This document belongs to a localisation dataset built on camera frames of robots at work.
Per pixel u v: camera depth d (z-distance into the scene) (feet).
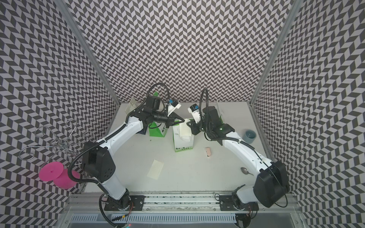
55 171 1.77
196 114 2.25
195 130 2.26
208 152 2.91
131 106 2.84
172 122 2.35
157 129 3.21
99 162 1.46
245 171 2.72
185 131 2.53
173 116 2.32
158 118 2.27
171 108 2.28
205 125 1.97
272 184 1.32
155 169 2.78
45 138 2.08
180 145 2.84
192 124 2.19
